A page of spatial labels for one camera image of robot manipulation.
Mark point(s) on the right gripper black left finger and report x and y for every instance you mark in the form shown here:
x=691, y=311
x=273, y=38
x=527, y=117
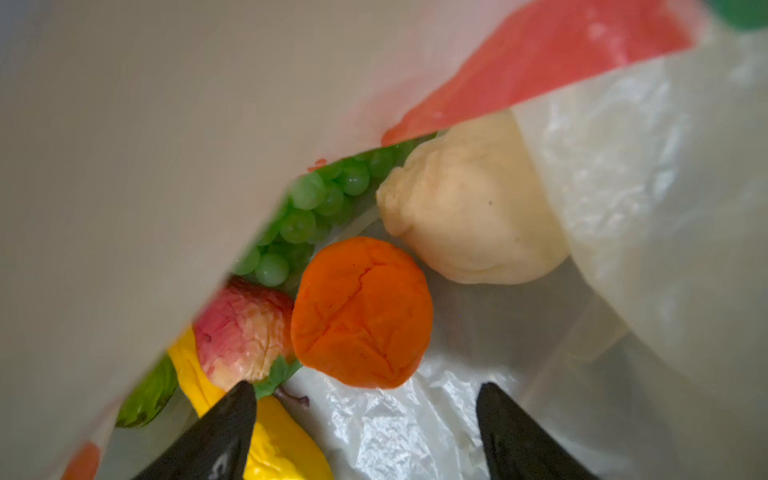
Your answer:
x=216, y=446

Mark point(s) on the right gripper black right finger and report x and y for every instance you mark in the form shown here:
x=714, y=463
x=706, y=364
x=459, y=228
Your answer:
x=516, y=447

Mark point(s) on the red pink fake apple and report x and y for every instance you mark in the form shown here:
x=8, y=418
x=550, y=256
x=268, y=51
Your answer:
x=242, y=331

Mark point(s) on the orange fake fruit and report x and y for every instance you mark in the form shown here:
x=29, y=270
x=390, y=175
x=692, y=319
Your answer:
x=363, y=314

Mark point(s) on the yellow plastic bag fruit print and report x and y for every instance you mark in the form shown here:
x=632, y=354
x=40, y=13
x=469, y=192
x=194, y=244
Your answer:
x=144, y=143

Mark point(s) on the yellow fake banana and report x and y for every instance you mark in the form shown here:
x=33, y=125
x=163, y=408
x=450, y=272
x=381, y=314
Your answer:
x=280, y=448

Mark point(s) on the green fake leaf vegetable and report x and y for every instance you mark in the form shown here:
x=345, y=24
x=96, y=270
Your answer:
x=149, y=397

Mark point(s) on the green fake grapes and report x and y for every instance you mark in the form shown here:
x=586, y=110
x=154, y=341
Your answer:
x=317, y=205

